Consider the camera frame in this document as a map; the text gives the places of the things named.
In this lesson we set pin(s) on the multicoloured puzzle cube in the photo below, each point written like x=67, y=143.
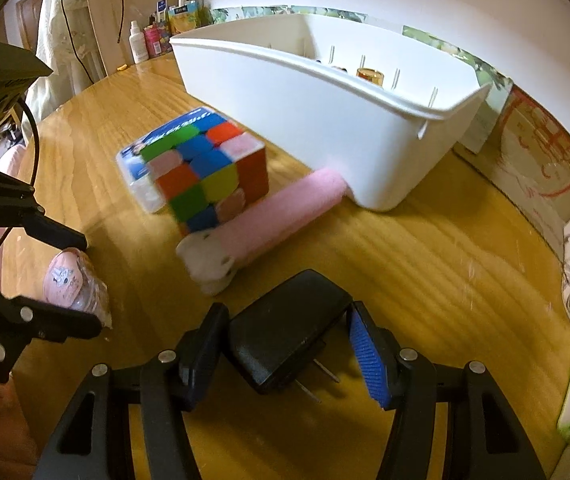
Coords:
x=205, y=175

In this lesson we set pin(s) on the pink blanket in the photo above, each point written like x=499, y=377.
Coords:
x=7, y=175

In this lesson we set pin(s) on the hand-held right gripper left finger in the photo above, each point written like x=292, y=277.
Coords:
x=197, y=375

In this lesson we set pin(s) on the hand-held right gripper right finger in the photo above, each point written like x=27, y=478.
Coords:
x=367, y=360

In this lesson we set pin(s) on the cardboard box with red print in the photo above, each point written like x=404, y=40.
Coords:
x=540, y=160

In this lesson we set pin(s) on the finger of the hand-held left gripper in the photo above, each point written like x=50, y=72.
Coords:
x=40, y=215
x=40, y=322

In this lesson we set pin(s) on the wooden door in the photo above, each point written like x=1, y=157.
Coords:
x=27, y=25

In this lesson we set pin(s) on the pink round packet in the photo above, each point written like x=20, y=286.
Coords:
x=72, y=280

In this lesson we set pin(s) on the black power adapter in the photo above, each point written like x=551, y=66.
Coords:
x=285, y=330

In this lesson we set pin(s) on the hanging white garment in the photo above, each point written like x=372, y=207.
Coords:
x=60, y=45

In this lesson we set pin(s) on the colourful snack packet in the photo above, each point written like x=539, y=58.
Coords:
x=183, y=21

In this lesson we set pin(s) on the white plastic bottle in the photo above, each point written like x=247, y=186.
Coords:
x=138, y=45

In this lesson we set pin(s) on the clear box with blue label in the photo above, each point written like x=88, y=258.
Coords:
x=137, y=160

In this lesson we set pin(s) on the white plastic storage bin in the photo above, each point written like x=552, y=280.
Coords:
x=315, y=130

